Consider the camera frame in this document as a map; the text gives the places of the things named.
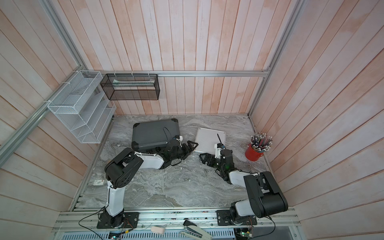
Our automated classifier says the black grey stapler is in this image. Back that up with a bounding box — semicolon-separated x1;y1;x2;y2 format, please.
180;220;213;240

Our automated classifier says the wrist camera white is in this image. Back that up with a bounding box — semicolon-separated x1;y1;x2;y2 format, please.
215;143;225;159
173;135;183;146

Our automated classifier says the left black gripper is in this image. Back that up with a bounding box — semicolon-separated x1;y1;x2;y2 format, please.
171;140;199;161

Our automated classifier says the bundle of pencils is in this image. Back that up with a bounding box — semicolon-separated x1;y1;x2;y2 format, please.
250;133;273;153

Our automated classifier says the silver aluminium poker case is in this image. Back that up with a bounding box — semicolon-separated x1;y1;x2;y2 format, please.
195;128;226;155

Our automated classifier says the black mesh wall basket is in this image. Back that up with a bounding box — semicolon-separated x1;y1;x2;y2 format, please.
101;73;160;101

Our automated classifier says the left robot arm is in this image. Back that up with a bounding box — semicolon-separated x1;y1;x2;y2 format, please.
103;139;199;220

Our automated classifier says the dark grey poker case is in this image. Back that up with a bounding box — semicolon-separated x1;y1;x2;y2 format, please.
131;118;180;153

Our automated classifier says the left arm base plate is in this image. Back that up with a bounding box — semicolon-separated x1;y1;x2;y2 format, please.
97;211;140;229

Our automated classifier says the horizontal aluminium wall rail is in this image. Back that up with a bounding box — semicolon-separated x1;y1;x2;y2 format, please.
101;70;269;77

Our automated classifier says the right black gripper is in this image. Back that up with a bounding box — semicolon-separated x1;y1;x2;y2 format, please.
200;153;226;173

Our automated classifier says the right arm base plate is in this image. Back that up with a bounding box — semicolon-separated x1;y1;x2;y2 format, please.
216;209;257;226

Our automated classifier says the pink eraser block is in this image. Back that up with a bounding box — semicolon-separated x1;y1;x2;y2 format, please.
151;226;166;235

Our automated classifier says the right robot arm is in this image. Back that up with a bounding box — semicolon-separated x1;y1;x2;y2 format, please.
199;149;289;226

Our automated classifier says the white mesh wall shelf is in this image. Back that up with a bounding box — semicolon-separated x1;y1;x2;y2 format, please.
48;71;116;144

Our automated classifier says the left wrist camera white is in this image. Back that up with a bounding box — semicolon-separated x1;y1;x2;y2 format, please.
173;135;183;146

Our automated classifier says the aluminium front rail frame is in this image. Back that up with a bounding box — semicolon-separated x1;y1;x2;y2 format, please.
52;208;302;232

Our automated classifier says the red pencil bucket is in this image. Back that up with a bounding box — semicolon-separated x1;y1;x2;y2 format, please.
245;145;264;162

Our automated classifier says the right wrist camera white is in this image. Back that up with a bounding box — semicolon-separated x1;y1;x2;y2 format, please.
215;143;225;159

